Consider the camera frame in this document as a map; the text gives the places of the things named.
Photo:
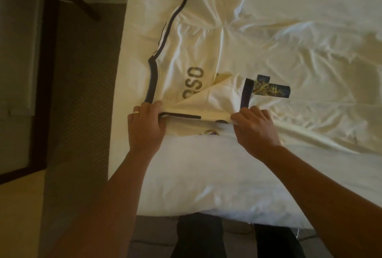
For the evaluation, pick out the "white football jersey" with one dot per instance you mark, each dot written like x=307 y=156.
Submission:
x=298 y=46

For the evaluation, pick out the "person's right leg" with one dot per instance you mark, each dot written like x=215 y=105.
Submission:
x=277 y=243

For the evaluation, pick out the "person's leg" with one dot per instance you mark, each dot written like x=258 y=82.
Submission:
x=197 y=237
x=277 y=243

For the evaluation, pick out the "person's left forearm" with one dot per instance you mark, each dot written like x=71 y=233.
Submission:
x=101 y=213

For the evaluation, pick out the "person's left leg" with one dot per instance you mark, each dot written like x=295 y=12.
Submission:
x=197 y=237

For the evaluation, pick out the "white bed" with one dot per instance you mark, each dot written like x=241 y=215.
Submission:
x=197 y=183

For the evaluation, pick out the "person's right forearm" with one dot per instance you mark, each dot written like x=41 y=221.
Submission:
x=328 y=201

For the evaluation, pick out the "person's right hand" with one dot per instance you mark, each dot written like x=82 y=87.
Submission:
x=256 y=130

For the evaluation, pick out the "person's left hand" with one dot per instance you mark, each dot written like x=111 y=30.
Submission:
x=146 y=130

